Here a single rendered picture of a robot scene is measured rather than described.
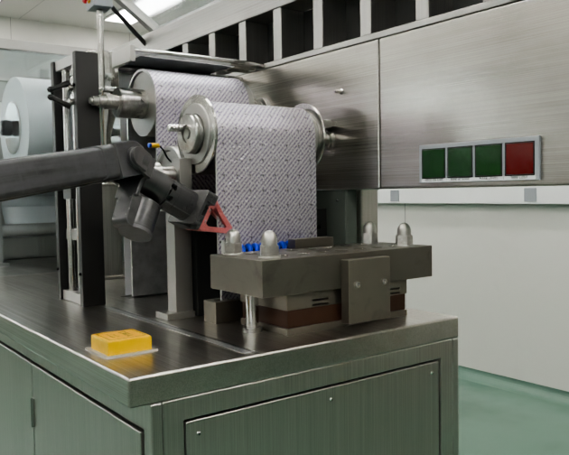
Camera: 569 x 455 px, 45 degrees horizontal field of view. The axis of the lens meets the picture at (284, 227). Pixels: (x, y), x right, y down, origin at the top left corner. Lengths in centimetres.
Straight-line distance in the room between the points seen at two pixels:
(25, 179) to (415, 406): 76
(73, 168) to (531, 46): 74
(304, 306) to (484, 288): 307
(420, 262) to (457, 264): 296
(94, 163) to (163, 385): 36
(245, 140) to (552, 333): 290
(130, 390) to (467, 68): 77
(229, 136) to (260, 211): 16
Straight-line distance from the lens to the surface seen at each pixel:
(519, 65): 119
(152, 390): 94
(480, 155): 121
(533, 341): 403
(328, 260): 116
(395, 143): 135
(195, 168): 131
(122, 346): 105
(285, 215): 134
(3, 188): 98
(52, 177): 103
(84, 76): 152
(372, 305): 121
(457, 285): 429
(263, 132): 132
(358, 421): 118
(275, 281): 109
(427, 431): 131
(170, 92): 149
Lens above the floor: 114
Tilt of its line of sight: 3 degrees down
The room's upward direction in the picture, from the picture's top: 1 degrees counter-clockwise
